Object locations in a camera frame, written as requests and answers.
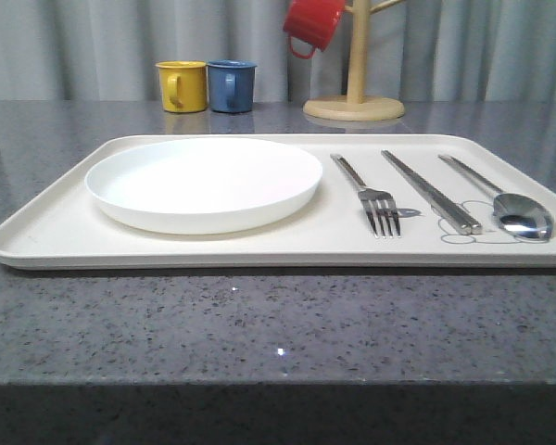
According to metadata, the blue enamel mug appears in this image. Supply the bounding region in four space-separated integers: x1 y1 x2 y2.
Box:
207 59 257 113

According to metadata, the silver metal fork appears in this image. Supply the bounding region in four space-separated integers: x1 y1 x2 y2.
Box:
330 153 401 238

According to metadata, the silver metal spoon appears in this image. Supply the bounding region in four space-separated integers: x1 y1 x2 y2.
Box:
438 155 555 241

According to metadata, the wooden mug tree stand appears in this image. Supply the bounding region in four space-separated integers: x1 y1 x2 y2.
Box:
303 1 405 121

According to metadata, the cream rabbit print tray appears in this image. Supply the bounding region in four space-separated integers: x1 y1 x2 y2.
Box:
0 134 556 269

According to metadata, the red enamel mug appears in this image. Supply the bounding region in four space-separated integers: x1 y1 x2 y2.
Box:
283 0 347 59

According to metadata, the grey pleated curtain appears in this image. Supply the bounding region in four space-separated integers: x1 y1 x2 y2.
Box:
0 1 556 102

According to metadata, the white round plate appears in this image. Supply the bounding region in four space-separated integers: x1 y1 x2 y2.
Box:
84 136 323 235

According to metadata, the yellow enamel mug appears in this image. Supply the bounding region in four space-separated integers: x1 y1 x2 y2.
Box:
156 61 208 113

